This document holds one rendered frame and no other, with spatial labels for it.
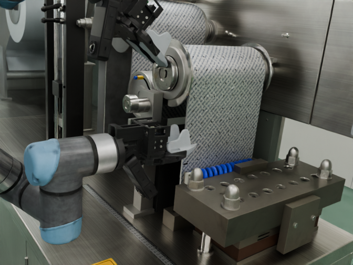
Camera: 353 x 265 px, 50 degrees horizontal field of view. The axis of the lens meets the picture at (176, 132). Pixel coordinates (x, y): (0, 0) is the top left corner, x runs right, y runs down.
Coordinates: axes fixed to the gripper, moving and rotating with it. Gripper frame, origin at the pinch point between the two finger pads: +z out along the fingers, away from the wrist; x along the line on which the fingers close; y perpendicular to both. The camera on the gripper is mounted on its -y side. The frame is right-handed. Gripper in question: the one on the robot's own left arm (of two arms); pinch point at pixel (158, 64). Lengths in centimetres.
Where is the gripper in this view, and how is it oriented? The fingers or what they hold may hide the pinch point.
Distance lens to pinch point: 81.7
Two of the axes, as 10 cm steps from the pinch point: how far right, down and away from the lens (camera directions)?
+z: 5.6, 5.2, 6.4
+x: -6.0, -2.8, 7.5
